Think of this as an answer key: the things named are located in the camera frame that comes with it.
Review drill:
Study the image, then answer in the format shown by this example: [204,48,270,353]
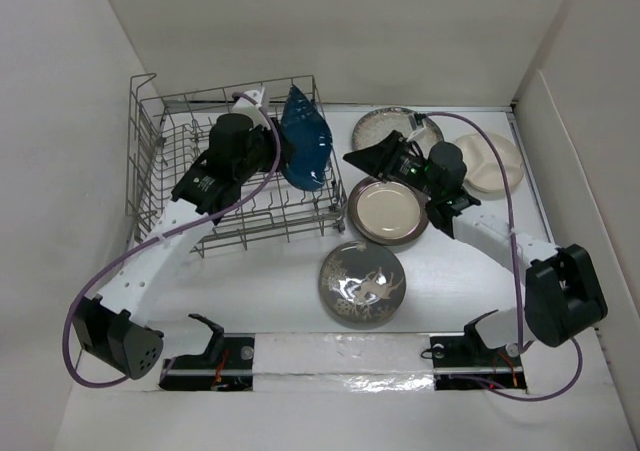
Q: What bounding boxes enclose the grey deer pattern plate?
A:
[318,240,407,328]

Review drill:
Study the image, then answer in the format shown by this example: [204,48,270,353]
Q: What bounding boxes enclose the purple cable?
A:
[61,92,284,388]
[414,112,584,402]

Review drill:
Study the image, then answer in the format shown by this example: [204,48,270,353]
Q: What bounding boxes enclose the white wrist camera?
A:
[407,113,426,141]
[231,86,269,128]

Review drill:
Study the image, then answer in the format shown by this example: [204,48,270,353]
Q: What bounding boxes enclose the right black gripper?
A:
[343,130,440,199]

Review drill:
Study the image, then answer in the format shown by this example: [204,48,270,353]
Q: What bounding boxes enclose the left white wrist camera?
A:
[231,86,269,128]

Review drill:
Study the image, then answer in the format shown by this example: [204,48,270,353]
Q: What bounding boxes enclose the cream divided dish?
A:
[454,133,524,193]

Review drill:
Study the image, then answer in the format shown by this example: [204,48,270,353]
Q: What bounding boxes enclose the blue leaf shaped plate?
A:
[280,85,333,191]

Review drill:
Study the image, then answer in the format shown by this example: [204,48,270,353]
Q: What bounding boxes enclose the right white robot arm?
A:
[343,131,608,364]

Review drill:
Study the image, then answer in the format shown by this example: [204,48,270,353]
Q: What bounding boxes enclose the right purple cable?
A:
[414,112,584,402]

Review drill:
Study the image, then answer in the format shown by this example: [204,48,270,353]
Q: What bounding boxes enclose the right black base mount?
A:
[420,311,527,391]

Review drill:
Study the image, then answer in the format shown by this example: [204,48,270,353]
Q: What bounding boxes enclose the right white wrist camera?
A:
[407,113,426,141]

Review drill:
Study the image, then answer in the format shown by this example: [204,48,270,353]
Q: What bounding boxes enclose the grey wire dish rack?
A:
[125,73,347,257]

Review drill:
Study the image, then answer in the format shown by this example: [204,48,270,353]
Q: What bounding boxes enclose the speckled round plate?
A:
[351,107,444,158]

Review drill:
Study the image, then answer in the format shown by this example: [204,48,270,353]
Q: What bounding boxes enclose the cream plate brown rim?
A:
[347,177,429,246]

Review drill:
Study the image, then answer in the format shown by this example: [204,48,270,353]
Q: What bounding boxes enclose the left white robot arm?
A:
[61,105,285,389]

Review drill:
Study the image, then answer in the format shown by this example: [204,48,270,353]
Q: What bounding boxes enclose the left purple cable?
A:
[61,92,284,388]

